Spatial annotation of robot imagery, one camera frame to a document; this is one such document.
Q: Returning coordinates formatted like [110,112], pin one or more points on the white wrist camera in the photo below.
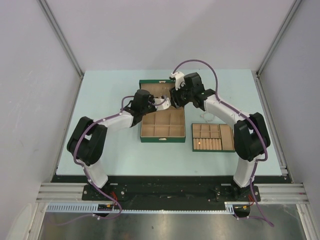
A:
[178,78]
[161,103]

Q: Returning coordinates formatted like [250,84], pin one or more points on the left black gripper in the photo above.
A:
[151,99]

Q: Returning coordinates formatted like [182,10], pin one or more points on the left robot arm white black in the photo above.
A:
[87,141]

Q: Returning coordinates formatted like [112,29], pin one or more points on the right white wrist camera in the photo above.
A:
[178,78]

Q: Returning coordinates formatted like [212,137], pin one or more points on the green jewelry tray insert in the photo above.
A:
[212,138]

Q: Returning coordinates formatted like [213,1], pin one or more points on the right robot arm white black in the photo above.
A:
[250,134]

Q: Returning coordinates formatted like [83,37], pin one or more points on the aluminium frame rail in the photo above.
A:
[270,193]

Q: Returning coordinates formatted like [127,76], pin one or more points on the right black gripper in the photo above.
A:
[175,98]

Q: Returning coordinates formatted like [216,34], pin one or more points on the green jewelry box beige lining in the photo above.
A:
[165,126]

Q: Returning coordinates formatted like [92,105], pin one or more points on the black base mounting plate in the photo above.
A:
[217,188]

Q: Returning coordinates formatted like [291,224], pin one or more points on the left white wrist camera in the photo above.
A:
[161,103]

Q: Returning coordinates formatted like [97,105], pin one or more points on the white slotted cable duct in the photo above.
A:
[147,208]

